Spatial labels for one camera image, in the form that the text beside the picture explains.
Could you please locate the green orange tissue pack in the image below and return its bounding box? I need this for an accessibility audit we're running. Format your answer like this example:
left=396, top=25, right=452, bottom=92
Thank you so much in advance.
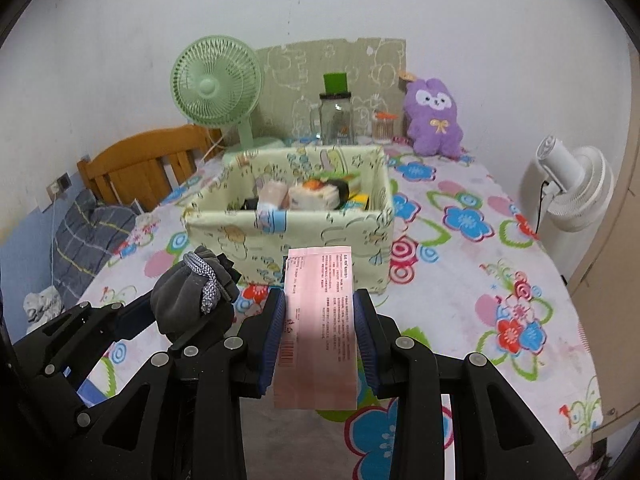
left=320, top=174, right=370, bottom=210

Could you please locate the green desk fan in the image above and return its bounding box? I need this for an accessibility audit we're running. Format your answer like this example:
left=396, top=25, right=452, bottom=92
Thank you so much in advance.
left=170, top=36, right=284, bottom=162

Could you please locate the cardboard panel with cartoon drawings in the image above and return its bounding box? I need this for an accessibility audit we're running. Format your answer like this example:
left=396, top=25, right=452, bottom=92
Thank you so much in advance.
left=250, top=38, right=406, bottom=141

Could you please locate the floral tablecloth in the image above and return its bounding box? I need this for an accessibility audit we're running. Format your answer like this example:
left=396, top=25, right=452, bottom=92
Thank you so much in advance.
left=79, top=143, right=603, bottom=479

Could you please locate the yellow cartoon fabric storage box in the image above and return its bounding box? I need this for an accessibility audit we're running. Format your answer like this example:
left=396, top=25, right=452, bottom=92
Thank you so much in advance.
left=182, top=145, right=395, bottom=292

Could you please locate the white pink wet wipes pack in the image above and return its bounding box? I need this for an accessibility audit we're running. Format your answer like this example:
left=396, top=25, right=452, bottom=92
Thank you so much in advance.
left=256, top=180, right=288, bottom=211

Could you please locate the cotton swab jar orange lid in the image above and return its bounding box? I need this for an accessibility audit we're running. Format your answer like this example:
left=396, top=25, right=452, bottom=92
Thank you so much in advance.
left=371, top=112, right=398, bottom=144

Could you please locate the purple plush bunny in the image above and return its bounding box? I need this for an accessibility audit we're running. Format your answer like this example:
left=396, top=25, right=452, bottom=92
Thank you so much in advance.
left=400, top=73, right=463, bottom=159

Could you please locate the crumpled white cloth on bed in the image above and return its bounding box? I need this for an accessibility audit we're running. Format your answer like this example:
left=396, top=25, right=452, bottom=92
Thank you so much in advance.
left=23, top=286, right=64, bottom=334

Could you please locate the wooden bed headboard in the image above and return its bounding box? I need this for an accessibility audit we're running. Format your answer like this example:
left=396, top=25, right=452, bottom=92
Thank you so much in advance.
left=77, top=125, right=222, bottom=211

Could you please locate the grey drawstring pouch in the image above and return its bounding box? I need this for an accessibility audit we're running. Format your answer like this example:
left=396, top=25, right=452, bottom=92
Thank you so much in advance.
left=150, top=246, right=240, bottom=342

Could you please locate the wall power socket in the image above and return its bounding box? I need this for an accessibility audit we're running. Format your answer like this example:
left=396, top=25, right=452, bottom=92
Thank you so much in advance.
left=47, top=172, right=72, bottom=202

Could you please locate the pink paper packet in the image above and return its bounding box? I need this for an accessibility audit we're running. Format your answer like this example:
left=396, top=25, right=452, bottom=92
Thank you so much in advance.
left=273, top=246, right=358, bottom=411

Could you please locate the white tissue pack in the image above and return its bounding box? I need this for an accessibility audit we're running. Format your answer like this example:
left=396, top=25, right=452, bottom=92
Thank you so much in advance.
left=288, top=179, right=341, bottom=211

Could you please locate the white standing fan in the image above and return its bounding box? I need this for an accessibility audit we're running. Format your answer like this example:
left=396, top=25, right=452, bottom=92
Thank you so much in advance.
left=518, top=136, right=616, bottom=283

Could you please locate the glass jar with green lid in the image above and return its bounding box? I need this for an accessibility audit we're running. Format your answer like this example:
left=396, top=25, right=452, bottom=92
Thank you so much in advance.
left=311, top=73, right=355, bottom=145

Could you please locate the grey plaid pillow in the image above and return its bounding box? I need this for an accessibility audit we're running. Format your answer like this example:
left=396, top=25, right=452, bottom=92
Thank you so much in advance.
left=52, top=190, right=137, bottom=309

